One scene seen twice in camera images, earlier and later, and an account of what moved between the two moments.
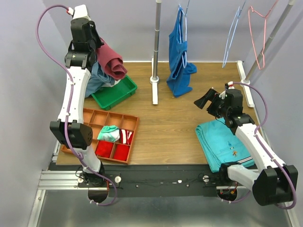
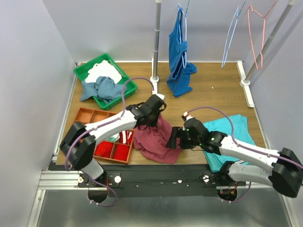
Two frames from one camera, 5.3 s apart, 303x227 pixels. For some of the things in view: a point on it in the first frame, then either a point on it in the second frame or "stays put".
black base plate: [149, 180] stays put
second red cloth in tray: [121, 152] stays put
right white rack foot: [246, 88] stays put
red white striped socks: [126, 136] stays put
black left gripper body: [93, 39] to [151, 117]
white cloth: [109, 85] to [102, 69]
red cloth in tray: [104, 149] stays put
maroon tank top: [111, 62] to [152, 142]
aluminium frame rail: [59, 180] stays put
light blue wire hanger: [230, 37] stays put
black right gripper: [213, 95] to [176, 132]
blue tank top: [179, 70] stays put
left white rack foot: [155, 80] stays put
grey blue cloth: [98, 79] to [103, 88]
